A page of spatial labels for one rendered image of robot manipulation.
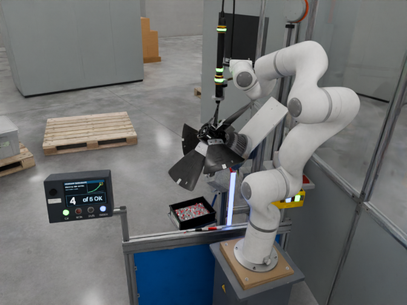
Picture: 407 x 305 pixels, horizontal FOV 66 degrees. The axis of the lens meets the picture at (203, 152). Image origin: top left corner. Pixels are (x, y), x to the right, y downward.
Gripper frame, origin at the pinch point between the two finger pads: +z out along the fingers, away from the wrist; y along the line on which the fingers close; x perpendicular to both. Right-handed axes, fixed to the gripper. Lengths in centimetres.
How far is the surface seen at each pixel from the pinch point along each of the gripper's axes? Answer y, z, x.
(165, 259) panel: -33, -34, -97
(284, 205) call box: 27, -23, -66
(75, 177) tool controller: -68, -44, -41
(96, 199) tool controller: -59, -46, -50
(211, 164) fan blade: -11, -9, -52
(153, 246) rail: -38, -37, -85
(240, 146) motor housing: 6, 16, -53
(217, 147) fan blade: -8.2, 4.1, -48.5
